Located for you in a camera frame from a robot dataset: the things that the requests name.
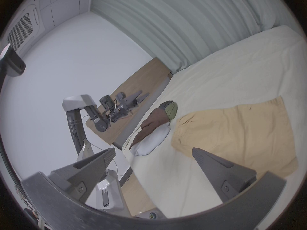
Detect tan shorts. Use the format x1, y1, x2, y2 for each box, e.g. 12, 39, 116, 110
171, 96, 298, 178

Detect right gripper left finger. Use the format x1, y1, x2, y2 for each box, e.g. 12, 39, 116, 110
50, 148, 117, 199

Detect bed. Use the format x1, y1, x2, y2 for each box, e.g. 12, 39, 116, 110
86, 25, 307, 219

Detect white ceiling air conditioner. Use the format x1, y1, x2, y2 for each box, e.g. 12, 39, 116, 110
7, 3, 46, 54

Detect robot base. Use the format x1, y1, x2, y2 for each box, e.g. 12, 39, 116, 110
95, 169, 168, 219

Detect pale green curtain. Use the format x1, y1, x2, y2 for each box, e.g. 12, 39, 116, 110
233, 0, 279, 29
90, 0, 262, 72

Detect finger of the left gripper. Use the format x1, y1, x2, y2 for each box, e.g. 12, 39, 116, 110
135, 93, 150, 104
128, 91, 142, 102

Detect black cable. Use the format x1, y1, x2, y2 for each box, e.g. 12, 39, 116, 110
91, 144, 124, 177

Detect brown garment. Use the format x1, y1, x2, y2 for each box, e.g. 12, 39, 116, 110
130, 108, 169, 150

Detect white garment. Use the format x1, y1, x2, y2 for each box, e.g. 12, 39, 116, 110
131, 124, 171, 156

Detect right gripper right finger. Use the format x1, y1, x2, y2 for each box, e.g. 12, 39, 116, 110
192, 148, 257, 199

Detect olive green garment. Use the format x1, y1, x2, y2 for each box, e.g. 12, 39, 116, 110
164, 102, 178, 120

